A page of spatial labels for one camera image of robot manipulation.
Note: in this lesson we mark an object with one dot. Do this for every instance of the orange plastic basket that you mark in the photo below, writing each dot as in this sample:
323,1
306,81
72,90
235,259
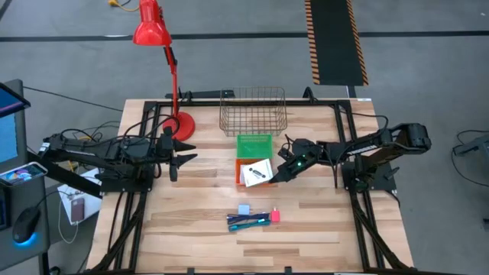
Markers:
237,172

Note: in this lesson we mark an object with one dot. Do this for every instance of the light blue charger cube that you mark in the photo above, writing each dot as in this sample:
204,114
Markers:
243,209

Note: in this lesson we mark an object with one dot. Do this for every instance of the black computer mouse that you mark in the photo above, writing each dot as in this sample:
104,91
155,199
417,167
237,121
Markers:
26,225

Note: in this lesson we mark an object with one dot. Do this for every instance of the green plastic basket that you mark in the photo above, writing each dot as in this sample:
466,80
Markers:
254,147

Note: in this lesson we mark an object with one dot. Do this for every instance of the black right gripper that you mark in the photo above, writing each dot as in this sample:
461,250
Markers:
300,156

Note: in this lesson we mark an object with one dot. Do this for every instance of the black aluminium table frame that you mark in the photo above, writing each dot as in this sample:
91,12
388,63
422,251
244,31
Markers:
248,102

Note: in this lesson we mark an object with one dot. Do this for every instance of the grey side desk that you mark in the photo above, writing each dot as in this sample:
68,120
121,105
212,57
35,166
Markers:
23,198

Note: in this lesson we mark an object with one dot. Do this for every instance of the white flat box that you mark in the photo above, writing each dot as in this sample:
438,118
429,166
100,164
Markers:
91,206

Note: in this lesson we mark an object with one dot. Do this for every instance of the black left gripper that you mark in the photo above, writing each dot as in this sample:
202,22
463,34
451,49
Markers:
166,153

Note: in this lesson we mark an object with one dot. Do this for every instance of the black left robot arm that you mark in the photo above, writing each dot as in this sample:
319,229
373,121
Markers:
95,151

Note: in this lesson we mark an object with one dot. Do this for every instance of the black hazard striped floor mat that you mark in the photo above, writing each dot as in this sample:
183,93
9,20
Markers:
336,42

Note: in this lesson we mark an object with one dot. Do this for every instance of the white card with pen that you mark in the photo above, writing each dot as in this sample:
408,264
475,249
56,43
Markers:
256,173

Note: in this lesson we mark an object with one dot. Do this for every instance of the grey floor device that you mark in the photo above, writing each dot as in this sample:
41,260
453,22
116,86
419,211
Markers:
475,145

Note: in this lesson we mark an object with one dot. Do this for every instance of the smartphone with colourful screen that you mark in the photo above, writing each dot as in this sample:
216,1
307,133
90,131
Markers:
21,175

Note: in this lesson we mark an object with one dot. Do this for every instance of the red desk lamp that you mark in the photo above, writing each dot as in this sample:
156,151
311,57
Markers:
153,28

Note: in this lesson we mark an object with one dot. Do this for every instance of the computer monitor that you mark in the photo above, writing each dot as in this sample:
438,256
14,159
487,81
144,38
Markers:
7,133

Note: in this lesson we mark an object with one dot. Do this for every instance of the brown power bank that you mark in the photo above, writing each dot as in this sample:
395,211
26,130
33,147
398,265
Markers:
77,210

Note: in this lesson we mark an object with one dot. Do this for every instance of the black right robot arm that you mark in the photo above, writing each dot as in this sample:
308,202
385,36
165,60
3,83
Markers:
366,147

